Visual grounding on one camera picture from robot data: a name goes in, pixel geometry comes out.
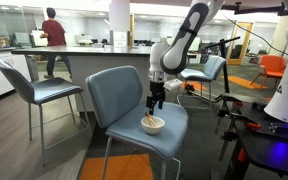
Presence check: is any grey trash can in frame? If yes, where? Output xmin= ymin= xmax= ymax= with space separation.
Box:
xmin=25 ymin=54 xmax=40 ymax=82

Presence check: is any dark top counter table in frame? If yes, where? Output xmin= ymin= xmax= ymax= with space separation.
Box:
xmin=11 ymin=45 xmax=198 ymax=113

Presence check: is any orange clamp handle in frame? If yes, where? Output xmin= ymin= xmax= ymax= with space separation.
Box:
xmin=246 ymin=122 xmax=262 ymax=130

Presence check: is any black hanging cable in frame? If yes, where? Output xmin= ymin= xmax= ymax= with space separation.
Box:
xmin=223 ymin=14 xmax=288 ymax=57

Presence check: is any white paper sign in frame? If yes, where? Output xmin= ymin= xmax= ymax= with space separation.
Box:
xmin=112 ymin=30 xmax=128 ymax=48

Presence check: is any black overhead camera rig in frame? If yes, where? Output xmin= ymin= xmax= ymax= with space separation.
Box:
xmin=220 ymin=1 xmax=288 ymax=17

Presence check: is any grey-blue bar chair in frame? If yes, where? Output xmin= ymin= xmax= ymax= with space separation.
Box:
xmin=0 ymin=59 xmax=93 ymax=167

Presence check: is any orange armchair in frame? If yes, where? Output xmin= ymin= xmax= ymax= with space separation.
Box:
xmin=250 ymin=54 xmax=288 ymax=91

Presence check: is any black robot table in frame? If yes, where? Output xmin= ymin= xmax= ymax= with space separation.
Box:
xmin=223 ymin=99 xmax=288 ymax=180

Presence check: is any white ceramic bowl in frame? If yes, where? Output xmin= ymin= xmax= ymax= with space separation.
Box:
xmin=140 ymin=115 xmax=166 ymax=136

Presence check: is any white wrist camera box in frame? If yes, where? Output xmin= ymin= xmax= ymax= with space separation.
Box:
xmin=163 ymin=78 xmax=184 ymax=92

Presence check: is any light blue chair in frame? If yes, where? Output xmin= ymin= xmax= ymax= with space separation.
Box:
xmin=175 ymin=55 xmax=227 ymax=116

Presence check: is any orange pen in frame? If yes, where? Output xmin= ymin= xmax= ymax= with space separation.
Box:
xmin=144 ymin=112 xmax=158 ymax=129

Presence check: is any yellow door frame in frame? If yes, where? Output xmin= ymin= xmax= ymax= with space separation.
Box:
xmin=227 ymin=21 xmax=254 ymax=66

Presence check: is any blue padded chair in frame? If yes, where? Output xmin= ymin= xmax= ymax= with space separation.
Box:
xmin=85 ymin=65 xmax=190 ymax=180

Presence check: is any black tripod stand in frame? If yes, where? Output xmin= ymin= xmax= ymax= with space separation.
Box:
xmin=213 ymin=93 xmax=262 ymax=163

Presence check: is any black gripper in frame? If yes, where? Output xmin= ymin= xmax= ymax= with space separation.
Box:
xmin=145 ymin=80 xmax=167 ymax=116

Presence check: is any person in red shirt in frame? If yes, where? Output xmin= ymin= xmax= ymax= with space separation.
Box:
xmin=39 ymin=7 xmax=73 ymax=80

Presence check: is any black kick scooter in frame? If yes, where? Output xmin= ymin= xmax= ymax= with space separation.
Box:
xmin=183 ymin=36 xmax=252 ymax=104

